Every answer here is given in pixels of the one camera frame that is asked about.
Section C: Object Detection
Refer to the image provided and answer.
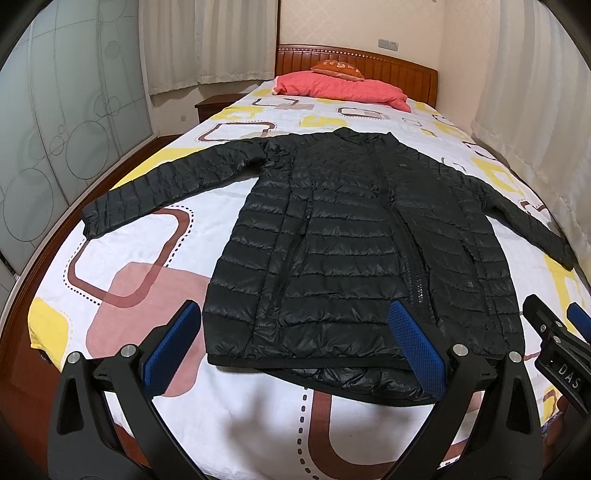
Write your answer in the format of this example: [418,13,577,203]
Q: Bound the black puffer jacket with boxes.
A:
[93,128,576,406]

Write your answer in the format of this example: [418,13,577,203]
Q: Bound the sheer white curtain right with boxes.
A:
[472,1,590,272]

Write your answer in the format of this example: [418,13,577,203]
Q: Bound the wooden headboard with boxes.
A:
[276,44,438,107]

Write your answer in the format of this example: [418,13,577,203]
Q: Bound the frosted glass wardrobe doors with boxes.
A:
[0,0,154,278]

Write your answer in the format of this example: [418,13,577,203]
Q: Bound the orange embroidered cushion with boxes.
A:
[311,59,365,82]

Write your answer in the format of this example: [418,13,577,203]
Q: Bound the wooden nightstand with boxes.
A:
[194,93,245,122]

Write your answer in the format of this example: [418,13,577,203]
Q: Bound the coral red pillow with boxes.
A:
[273,70,411,113]

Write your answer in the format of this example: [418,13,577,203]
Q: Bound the beige window curtain left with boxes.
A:
[140,0,279,95]

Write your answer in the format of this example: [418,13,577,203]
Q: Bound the wooden bed frame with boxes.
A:
[0,133,187,476]

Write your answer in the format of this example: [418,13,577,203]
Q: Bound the wall switch panel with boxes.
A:
[378,39,399,51]

